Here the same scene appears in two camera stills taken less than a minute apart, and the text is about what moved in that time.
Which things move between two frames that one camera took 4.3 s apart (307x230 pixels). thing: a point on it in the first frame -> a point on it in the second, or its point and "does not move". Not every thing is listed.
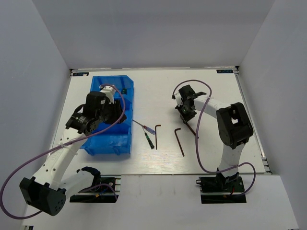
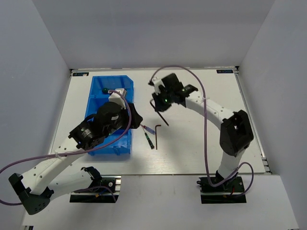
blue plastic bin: x=116 y=141 does not move
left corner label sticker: x=80 y=74 does not move
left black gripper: x=117 y=112 -> x=136 y=118
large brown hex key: x=190 y=128 -> x=157 y=112
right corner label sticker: x=225 y=71 does not move
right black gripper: x=186 y=118 -> x=159 y=106
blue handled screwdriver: x=147 y=129 does not move
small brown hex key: x=155 y=135 does not move
